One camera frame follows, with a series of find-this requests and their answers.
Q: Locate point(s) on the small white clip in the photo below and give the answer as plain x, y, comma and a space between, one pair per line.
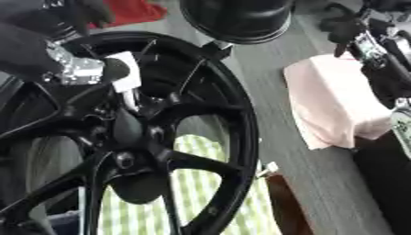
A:
269, 169

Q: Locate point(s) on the red cloth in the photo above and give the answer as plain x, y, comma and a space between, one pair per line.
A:
134, 10

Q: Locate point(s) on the black spoked wheel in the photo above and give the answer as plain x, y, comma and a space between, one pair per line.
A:
211, 91

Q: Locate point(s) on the black round wheel rim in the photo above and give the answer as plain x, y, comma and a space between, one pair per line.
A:
241, 18

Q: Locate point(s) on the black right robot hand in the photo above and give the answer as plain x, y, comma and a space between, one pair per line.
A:
342, 29

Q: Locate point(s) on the brown wooden board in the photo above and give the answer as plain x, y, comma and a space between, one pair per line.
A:
289, 208

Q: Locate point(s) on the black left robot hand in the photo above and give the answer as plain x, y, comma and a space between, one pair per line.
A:
115, 69

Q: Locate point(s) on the pale pink cloth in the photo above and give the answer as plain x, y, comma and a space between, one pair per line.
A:
334, 101

